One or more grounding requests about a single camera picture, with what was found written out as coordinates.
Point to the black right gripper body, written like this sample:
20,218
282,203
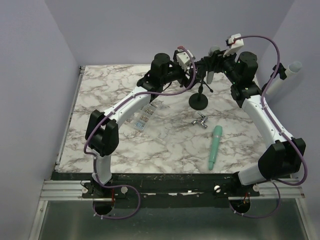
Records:
225,64

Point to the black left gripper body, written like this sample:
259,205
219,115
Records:
177,72

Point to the black tripod microphone stand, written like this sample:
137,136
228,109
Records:
208,86

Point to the silver grey microphone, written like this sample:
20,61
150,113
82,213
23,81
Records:
210,72

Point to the black round-base microphone stand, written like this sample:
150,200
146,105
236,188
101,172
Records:
198,101

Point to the mint green microphone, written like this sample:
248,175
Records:
216,137

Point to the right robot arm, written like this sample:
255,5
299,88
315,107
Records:
284,153

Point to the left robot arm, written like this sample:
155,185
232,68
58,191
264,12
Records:
102,133

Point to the white microphone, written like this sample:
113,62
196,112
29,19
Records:
292,70

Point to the clear plastic screw box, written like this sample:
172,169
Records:
151,121

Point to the chrome water tap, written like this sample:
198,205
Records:
201,120

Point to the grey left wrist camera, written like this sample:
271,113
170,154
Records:
184,57

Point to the black front mounting rail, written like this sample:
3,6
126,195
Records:
194,190

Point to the aluminium frame profile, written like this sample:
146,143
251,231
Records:
62,190

